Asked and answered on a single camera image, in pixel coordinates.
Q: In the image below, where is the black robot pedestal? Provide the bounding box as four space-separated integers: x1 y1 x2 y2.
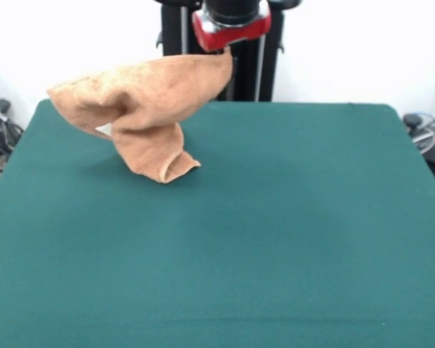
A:
153 0 304 102

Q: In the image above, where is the tan terry towel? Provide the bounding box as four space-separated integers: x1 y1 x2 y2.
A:
46 49 235 184

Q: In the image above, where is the dark green table cloth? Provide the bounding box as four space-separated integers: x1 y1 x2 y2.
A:
0 98 435 348

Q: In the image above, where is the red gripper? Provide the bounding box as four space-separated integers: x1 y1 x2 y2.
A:
191 3 272 57

